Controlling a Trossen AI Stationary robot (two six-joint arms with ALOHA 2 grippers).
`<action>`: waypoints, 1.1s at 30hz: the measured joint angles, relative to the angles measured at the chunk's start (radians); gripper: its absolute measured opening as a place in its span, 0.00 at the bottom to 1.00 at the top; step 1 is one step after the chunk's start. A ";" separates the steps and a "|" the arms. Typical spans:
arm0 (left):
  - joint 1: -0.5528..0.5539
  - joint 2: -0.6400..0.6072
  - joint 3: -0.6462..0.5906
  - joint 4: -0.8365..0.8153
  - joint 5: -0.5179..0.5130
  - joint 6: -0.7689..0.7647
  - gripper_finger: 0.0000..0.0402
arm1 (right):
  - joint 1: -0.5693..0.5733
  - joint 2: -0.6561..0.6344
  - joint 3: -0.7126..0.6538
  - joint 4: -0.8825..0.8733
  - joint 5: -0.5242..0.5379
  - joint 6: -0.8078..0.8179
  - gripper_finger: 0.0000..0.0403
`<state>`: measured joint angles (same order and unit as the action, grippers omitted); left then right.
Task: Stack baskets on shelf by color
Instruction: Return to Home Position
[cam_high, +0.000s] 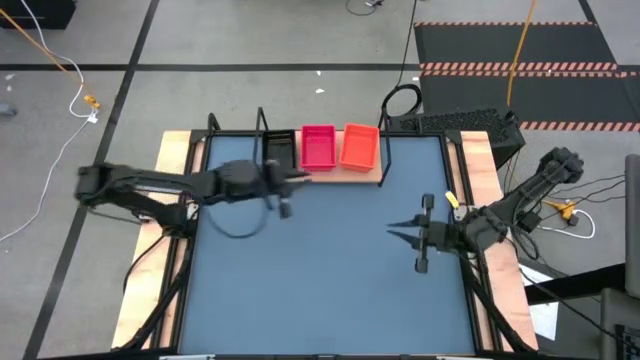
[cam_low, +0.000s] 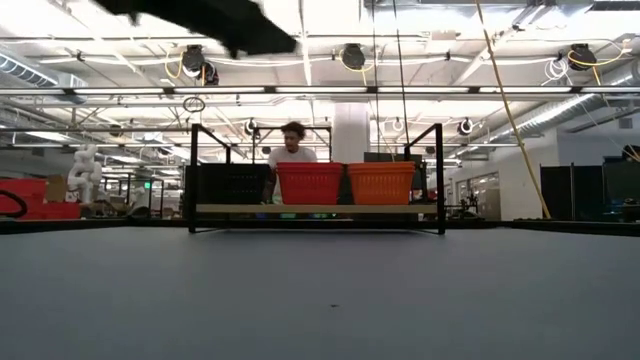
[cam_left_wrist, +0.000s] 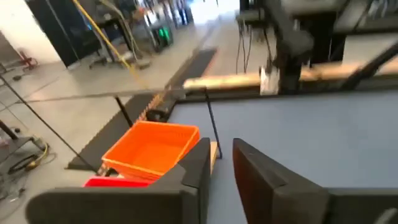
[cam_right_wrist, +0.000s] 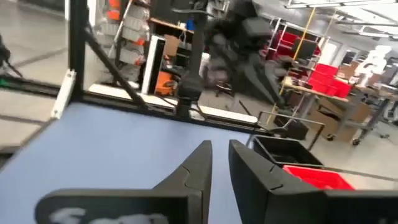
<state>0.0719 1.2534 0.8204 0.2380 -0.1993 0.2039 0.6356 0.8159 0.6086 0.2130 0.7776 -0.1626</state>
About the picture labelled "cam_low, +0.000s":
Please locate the orange plastic basket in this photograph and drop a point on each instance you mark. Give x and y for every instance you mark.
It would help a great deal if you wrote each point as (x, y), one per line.
(381, 168)
(381, 163)
(381, 190)

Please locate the blue table mat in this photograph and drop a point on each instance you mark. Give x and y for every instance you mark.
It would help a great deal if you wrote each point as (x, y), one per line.
(320, 300)

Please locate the black table frame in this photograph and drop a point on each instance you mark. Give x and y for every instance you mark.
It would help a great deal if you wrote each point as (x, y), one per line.
(100, 226)

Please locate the red storage bin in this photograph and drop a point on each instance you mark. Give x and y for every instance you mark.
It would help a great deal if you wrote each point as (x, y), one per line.
(50, 210)

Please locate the cardboard box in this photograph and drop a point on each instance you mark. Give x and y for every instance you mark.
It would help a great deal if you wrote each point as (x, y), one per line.
(56, 190)

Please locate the linear ceiling light strip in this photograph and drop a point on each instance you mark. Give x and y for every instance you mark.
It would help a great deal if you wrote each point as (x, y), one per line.
(320, 90)

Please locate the white robot figure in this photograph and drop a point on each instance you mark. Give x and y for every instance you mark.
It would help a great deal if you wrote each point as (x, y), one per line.
(85, 172)

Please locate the person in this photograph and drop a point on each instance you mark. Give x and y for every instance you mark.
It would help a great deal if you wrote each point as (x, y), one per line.
(292, 154)

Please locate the white building column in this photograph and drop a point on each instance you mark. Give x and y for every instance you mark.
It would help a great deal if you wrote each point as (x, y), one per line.
(350, 130)

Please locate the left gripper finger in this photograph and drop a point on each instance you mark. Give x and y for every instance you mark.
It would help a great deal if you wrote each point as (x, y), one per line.
(265, 42)

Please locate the black plastic basket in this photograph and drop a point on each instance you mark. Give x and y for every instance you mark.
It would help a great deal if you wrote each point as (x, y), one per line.
(235, 190)
(235, 169)
(235, 165)

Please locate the silver ceiling air duct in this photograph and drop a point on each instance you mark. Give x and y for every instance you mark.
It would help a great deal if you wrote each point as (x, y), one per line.
(30, 75)
(590, 102)

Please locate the red plastic basket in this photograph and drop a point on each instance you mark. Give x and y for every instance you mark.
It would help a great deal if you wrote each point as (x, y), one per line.
(310, 190)
(310, 168)

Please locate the black partition panel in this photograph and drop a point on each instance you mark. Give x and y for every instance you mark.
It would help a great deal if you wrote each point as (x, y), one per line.
(560, 192)
(620, 185)

